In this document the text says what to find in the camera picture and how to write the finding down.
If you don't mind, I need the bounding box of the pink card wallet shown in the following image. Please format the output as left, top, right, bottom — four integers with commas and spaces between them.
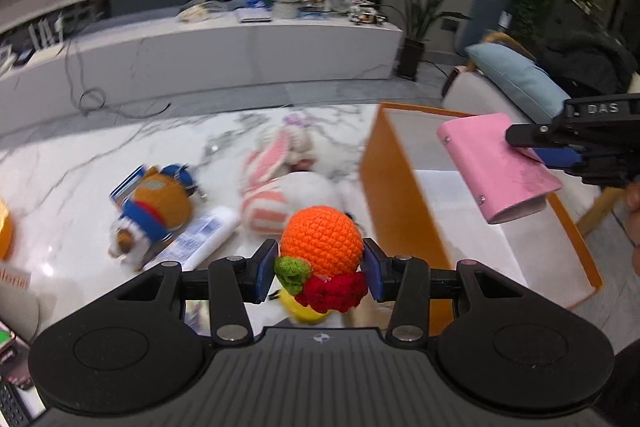
436, 113, 563, 225

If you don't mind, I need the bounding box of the white pink striped plush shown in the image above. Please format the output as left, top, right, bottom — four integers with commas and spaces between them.
241, 171, 346, 236

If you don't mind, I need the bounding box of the orange crochet fruit toy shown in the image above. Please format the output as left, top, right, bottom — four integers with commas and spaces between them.
274, 206, 368, 313

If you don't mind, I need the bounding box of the light blue cushion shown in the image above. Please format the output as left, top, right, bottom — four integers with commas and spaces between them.
465, 42, 568, 124

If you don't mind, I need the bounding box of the white blue printed tube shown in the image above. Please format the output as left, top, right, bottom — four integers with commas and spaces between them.
143, 206, 240, 271

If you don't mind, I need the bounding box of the orange storage box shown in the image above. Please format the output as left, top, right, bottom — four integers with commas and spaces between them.
359, 103, 603, 309

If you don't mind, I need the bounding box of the yellow small toy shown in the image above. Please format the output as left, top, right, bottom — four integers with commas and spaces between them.
279, 288, 331, 325

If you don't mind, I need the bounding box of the brown plush dog blue outfit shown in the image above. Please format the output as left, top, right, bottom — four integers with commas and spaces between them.
107, 164, 202, 270

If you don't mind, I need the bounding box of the blue framed badge card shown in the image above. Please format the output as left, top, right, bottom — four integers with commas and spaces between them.
110, 165, 148, 208

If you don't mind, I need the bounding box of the pink eared crochet bunny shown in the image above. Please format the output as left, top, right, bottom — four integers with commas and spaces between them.
240, 121, 316, 192

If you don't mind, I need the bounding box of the potted green plant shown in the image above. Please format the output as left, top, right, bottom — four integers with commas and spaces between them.
386, 0, 470, 81

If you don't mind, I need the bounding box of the black white toy car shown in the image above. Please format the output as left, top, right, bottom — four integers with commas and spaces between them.
347, 0, 387, 26

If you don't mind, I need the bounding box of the smartphone showing billiards video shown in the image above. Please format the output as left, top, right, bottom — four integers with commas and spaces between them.
0, 323, 32, 390

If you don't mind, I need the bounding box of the black remote control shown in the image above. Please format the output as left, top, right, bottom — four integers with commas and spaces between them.
0, 381, 32, 427

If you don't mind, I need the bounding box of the grey tablet on console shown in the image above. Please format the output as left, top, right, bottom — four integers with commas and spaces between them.
234, 8, 272, 24

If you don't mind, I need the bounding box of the white tv console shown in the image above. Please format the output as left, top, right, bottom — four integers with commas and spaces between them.
1, 13, 401, 133

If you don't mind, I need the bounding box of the white wifi router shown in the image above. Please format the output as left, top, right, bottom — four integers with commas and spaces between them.
27, 14, 64, 52

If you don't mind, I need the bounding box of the white armchair wooden frame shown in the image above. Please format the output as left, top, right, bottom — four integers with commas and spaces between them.
442, 60, 626, 237

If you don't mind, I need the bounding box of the black cable on floor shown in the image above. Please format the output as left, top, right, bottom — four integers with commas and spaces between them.
62, 36, 174, 120

